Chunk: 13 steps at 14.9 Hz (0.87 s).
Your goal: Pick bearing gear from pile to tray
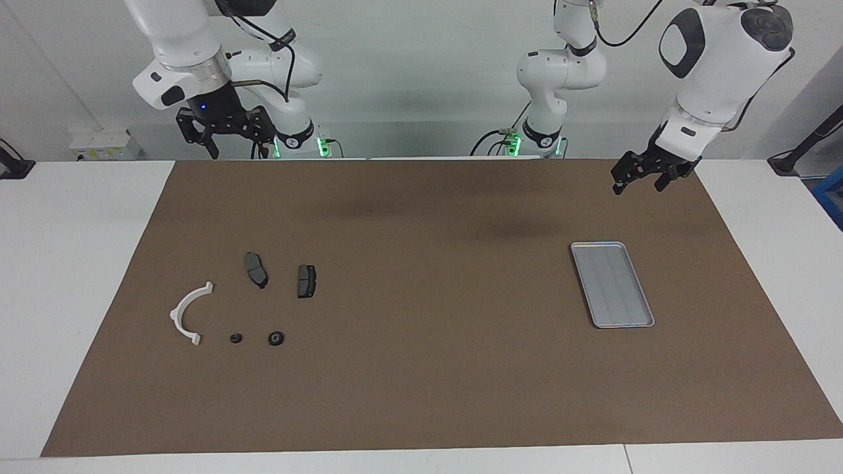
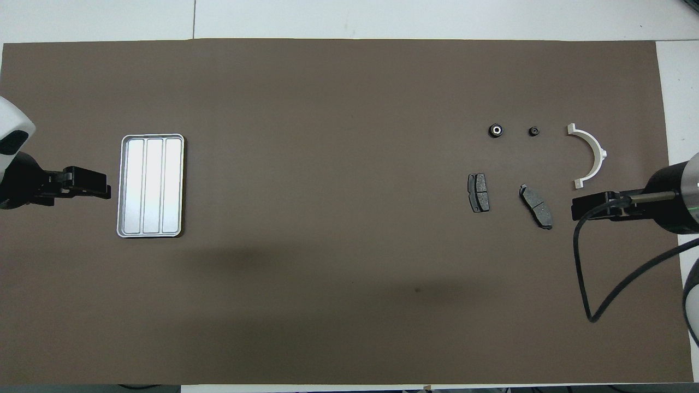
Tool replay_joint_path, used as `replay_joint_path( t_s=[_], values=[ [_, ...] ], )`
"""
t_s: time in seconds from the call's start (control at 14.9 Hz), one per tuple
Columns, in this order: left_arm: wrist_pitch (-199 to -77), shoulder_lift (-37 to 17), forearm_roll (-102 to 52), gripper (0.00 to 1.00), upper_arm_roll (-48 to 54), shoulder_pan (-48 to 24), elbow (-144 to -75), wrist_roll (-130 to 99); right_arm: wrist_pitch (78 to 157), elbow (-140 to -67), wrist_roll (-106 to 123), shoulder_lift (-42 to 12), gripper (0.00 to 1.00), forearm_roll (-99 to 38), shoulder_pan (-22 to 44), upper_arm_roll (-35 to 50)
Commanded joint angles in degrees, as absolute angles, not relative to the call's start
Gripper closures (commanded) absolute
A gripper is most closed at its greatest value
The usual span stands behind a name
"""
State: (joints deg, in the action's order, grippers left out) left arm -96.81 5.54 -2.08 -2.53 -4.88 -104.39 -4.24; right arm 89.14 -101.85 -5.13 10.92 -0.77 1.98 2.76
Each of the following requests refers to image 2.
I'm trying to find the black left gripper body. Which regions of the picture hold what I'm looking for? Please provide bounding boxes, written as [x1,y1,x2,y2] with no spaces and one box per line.
[33,170,70,207]

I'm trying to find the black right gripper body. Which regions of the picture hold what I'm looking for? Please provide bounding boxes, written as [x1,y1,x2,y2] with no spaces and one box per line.
[612,190,657,221]

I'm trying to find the silver ribbed metal tray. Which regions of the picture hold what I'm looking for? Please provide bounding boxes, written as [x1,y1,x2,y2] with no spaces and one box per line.
[116,134,185,239]

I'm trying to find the long grey brake pad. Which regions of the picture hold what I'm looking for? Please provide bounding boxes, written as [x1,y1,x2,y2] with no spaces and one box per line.
[519,184,554,230]

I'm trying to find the small rectangular brake pad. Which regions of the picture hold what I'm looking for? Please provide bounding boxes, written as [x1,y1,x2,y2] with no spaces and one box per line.
[467,173,490,213]

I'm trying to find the brown table mat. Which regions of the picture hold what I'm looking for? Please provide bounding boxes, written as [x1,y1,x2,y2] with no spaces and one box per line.
[0,38,694,386]

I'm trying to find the white semicircular plastic bracket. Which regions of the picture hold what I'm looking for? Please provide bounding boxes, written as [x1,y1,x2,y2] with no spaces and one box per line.
[567,123,608,190]

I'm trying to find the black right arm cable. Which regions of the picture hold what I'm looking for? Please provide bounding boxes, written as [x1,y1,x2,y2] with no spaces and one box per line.
[573,196,699,324]

